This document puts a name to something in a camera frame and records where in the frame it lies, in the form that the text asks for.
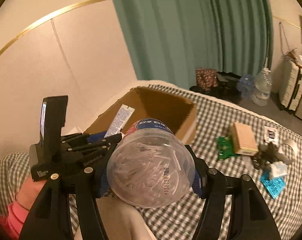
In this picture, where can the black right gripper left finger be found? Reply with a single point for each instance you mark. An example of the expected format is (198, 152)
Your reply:
(49, 217)

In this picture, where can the blue blister pill pack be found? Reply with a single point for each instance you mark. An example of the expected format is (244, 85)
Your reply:
(273, 186)

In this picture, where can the white ring hoop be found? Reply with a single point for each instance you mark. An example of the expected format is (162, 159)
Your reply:
(282, 154)

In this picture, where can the clear jar blue red label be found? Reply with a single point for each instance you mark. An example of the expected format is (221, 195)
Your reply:
(150, 167)

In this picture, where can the pink sleeve forearm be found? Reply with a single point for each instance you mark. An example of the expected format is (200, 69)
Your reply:
(13, 223)

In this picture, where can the left hand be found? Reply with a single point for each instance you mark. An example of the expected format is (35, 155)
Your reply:
(29, 191)

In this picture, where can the beige rectangular paper box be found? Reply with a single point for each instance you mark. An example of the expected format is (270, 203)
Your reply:
(243, 138)

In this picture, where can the green snack packet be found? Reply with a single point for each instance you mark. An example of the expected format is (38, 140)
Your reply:
(225, 148)

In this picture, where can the white tube in box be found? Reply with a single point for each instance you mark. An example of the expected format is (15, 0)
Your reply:
(122, 117)

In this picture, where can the white card black print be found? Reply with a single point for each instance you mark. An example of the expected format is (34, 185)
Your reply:
(271, 135)

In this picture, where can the brown cardboard box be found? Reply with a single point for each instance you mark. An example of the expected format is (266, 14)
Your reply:
(176, 112)

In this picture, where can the large clear water bottle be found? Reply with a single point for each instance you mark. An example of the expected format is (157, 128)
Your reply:
(262, 87)

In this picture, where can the black clothes pile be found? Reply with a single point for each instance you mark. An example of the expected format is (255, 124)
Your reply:
(226, 90)

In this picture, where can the blue plastic bottles pack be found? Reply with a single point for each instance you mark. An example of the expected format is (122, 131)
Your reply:
(245, 86)

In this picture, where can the white suitcase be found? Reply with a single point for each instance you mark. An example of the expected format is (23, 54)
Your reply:
(290, 92)

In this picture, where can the patterned brown bag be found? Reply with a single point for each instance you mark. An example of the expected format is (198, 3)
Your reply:
(206, 78)

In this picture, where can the green curtain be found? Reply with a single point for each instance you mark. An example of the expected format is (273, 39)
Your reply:
(169, 39)

